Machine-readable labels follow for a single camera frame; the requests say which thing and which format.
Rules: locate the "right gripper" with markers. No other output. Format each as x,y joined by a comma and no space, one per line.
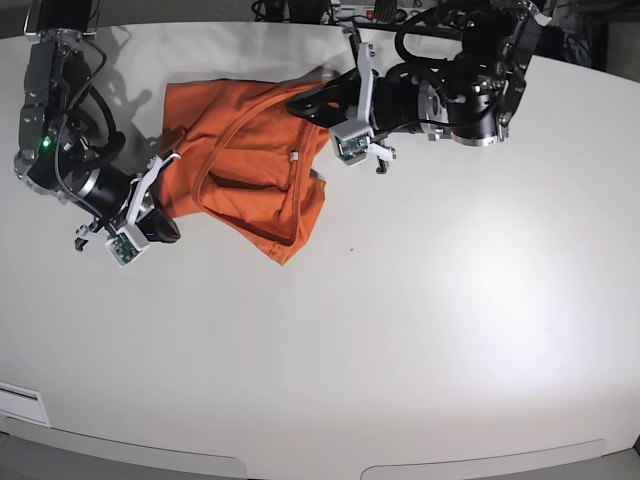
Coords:
110,191

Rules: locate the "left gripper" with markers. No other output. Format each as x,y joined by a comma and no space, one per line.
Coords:
396,103

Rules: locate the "orange T-shirt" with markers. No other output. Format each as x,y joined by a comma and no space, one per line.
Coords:
244,160

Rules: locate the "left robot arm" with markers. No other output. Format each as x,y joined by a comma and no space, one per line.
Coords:
461,76

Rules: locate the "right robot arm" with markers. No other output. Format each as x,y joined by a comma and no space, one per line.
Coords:
68,138

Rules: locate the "white power strip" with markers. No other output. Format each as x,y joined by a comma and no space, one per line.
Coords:
367,13

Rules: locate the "white label sticker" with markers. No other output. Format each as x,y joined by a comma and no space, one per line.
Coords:
23,404

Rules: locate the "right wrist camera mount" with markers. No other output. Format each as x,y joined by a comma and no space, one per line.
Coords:
128,243

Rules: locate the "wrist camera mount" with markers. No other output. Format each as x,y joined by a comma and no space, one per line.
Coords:
128,243
353,139

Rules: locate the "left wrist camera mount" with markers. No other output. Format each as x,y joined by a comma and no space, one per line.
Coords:
353,139

